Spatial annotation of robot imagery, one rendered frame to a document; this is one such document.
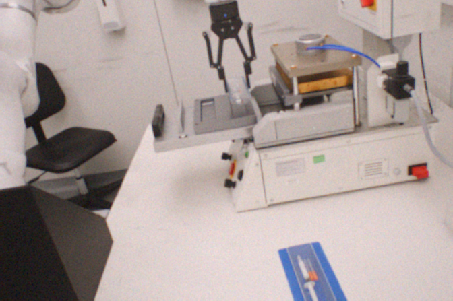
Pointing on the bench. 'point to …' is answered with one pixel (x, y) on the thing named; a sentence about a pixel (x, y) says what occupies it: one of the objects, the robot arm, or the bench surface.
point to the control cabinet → (387, 14)
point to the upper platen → (320, 82)
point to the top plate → (315, 55)
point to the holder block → (221, 114)
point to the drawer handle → (158, 120)
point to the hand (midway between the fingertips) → (235, 78)
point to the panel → (241, 163)
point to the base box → (336, 167)
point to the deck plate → (354, 126)
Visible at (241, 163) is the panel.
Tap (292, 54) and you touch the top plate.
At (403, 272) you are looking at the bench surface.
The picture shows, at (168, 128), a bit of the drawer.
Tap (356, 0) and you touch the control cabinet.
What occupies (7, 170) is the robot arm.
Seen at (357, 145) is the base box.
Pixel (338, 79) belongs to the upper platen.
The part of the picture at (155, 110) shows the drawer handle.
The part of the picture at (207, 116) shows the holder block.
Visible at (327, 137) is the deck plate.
